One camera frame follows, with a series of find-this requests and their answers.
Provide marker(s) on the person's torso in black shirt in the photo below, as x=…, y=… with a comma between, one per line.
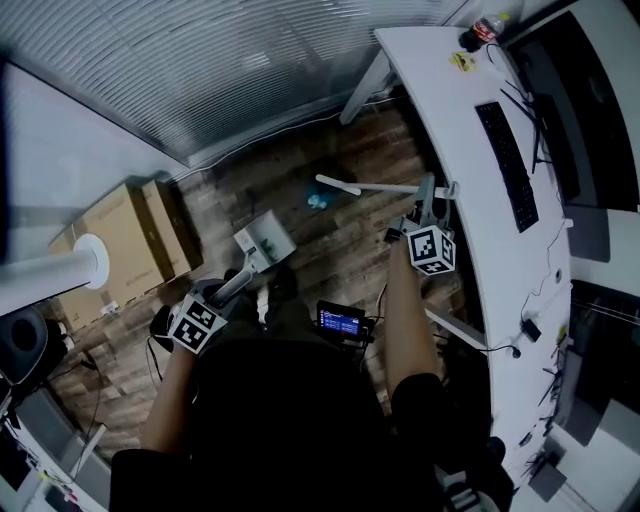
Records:
x=290, y=425

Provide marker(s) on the white power strip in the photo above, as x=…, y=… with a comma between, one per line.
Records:
x=110, y=308

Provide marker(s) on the large cardboard box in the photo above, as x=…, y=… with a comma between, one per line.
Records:
x=110, y=250

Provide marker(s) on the white pole with round base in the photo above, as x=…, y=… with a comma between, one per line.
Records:
x=45, y=275

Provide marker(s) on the black power adapter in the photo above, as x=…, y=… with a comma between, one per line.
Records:
x=531, y=330

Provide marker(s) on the small black screen device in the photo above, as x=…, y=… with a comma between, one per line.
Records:
x=340, y=322

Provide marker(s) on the person's right leg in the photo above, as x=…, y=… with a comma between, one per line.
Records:
x=282, y=285

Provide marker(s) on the grey flat pad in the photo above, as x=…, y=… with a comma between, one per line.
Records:
x=587, y=235

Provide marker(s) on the black power plug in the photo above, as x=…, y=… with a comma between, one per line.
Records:
x=515, y=352

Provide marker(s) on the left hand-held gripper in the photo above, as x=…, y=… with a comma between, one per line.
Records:
x=197, y=325

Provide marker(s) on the slim cardboard box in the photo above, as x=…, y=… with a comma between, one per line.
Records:
x=170, y=225

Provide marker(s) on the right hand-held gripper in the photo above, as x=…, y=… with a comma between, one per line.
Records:
x=432, y=250

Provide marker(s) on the small yellow packet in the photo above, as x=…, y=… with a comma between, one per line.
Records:
x=462, y=61

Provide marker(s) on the large black desktop monitor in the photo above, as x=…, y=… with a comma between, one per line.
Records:
x=590, y=110

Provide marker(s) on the person's right forearm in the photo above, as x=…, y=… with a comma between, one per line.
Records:
x=410, y=320

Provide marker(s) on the black keyboard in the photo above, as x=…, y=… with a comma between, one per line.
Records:
x=507, y=167

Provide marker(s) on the small grey box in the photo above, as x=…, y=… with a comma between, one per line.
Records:
x=548, y=480

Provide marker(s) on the small yellow green item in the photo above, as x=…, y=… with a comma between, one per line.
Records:
x=562, y=335

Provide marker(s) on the black glossy display panel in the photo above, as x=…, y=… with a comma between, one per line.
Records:
x=605, y=360

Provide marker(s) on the blue trash piece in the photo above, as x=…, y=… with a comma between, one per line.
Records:
x=318, y=201

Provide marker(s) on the grey window blinds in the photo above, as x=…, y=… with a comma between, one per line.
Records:
x=200, y=65

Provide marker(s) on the white curved desk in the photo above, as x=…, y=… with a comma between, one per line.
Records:
x=450, y=125

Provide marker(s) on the dark cola bottle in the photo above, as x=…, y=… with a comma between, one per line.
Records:
x=482, y=31

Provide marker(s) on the person's left forearm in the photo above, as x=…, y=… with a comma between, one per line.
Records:
x=170, y=400

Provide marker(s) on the black office chair with headrest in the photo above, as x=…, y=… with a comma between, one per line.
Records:
x=22, y=340

